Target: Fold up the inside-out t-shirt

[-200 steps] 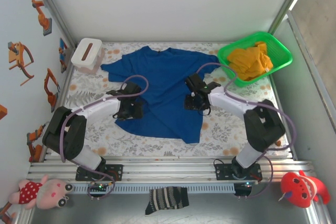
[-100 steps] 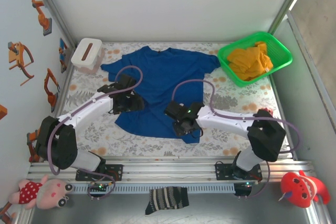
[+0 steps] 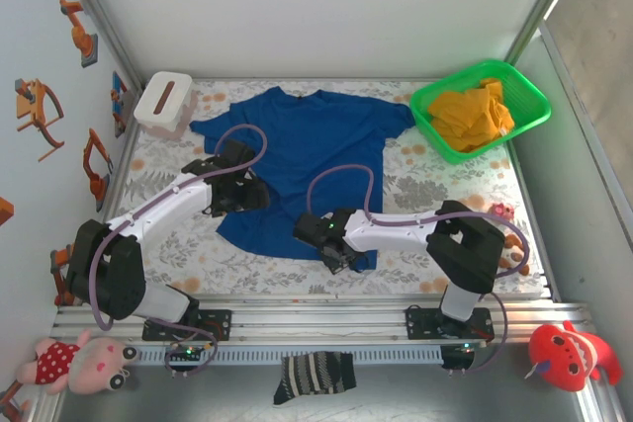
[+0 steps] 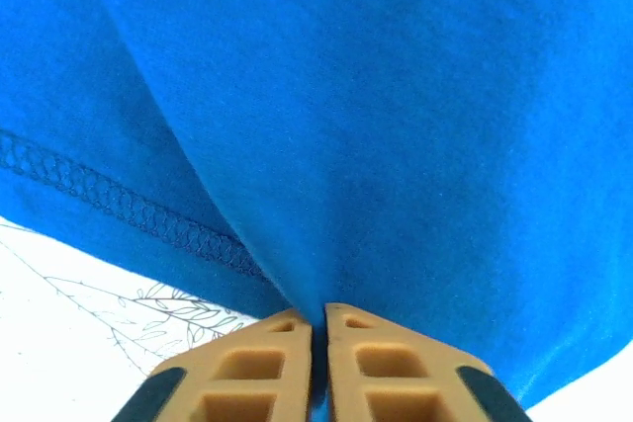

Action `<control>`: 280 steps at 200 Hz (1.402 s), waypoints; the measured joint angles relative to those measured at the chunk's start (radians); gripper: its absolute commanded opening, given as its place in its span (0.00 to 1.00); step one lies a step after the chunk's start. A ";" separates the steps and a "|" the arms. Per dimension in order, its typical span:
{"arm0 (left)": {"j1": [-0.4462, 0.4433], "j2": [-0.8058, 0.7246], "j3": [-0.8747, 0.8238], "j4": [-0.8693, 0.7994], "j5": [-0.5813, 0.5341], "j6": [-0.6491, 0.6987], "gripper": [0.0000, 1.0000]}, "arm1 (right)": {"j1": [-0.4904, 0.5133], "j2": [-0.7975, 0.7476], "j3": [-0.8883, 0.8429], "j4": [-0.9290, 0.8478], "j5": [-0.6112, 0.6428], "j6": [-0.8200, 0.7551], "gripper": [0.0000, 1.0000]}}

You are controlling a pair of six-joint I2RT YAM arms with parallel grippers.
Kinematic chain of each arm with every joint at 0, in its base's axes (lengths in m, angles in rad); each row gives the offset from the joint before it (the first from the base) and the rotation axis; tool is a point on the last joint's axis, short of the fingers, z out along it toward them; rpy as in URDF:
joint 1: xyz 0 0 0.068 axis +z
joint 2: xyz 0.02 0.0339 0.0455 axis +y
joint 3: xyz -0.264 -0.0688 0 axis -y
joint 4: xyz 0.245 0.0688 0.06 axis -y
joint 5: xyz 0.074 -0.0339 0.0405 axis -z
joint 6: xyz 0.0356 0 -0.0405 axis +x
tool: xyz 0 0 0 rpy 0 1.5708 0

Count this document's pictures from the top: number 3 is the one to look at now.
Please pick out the blue t-shirt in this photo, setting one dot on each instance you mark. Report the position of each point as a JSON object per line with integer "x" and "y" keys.
{"x": 316, "y": 145}

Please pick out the green plastic basket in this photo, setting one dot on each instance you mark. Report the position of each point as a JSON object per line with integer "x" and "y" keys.
{"x": 531, "y": 101}

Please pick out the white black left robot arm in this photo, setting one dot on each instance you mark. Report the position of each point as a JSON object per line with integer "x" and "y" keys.
{"x": 163, "y": 204}

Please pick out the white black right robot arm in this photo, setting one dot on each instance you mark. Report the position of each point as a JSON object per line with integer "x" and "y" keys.
{"x": 395, "y": 234}

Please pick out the white tissue box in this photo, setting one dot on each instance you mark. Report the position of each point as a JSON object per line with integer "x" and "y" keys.
{"x": 163, "y": 101}

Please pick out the floral table mat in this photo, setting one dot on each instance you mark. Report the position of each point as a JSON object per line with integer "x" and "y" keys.
{"x": 445, "y": 194}

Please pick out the black striped sock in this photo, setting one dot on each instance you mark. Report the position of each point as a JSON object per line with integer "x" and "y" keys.
{"x": 311, "y": 377}

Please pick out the small control circuit board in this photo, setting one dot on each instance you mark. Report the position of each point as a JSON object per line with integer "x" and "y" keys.
{"x": 187, "y": 354}
{"x": 467, "y": 347}

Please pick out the small pink plush toy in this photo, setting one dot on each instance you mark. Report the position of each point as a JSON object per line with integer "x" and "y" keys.
{"x": 502, "y": 212}

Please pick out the yellow cloth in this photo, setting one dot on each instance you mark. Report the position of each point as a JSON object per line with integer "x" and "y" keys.
{"x": 470, "y": 115}

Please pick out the small brown dog toy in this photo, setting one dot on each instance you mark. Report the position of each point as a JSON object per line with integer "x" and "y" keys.
{"x": 512, "y": 256}

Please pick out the orange robot sticker grey plate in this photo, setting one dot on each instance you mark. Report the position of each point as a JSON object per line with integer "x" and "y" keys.
{"x": 81, "y": 39}

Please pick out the pink pig plush toy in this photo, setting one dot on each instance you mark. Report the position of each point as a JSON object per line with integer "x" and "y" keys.
{"x": 94, "y": 362}

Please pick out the red dinosaur plush toy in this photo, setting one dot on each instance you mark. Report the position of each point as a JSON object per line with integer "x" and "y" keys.
{"x": 564, "y": 353}

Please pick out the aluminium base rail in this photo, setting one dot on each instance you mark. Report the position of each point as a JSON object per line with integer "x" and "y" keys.
{"x": 316, "y": 323}

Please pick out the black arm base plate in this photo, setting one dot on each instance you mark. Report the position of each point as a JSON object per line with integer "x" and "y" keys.
{"x": 420, "y": 325}
{"x": 217, "y": 325}

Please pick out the blue orange machine wall sticker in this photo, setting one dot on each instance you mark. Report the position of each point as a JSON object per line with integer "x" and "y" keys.
{"x": 118, "y": 101}

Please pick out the aluminium frame post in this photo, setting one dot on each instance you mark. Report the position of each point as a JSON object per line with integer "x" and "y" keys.
{"x": 101, "y": 22}
{"x": 537, "y": 22}

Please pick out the orange claw gripper wall sticker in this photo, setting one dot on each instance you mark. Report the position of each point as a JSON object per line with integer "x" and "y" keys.
{"x": 34, "y": 106}

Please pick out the orange block wall sticker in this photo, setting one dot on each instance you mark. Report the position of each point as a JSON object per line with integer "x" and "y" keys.
{"x": 5, "y": 212}

